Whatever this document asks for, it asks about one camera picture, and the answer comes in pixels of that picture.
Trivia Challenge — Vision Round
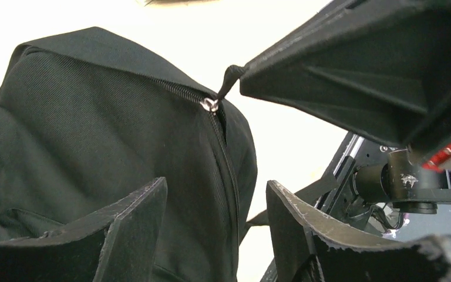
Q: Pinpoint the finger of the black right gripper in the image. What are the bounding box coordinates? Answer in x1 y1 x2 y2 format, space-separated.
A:
240 1 451 156

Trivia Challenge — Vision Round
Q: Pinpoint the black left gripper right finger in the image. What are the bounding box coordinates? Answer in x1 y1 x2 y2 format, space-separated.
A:
266 180 451 281

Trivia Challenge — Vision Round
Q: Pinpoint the black student backpack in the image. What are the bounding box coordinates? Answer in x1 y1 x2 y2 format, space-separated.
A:
0 27 257 281

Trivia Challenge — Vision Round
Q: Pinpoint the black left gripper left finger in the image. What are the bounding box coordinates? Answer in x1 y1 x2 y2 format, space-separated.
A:
0 177 167 281

